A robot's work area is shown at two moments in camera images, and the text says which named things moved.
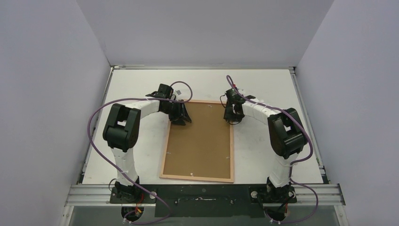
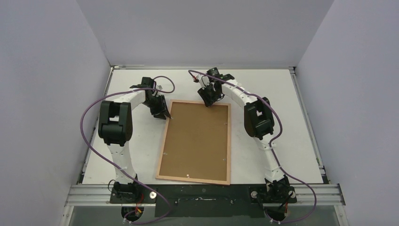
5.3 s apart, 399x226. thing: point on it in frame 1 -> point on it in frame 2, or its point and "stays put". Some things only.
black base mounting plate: x=205 y=200 stays put
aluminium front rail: x=99 y=195 stays put
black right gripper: x=233 y=111 -> x=206 y=93
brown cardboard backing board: x=202 y=147 stays put
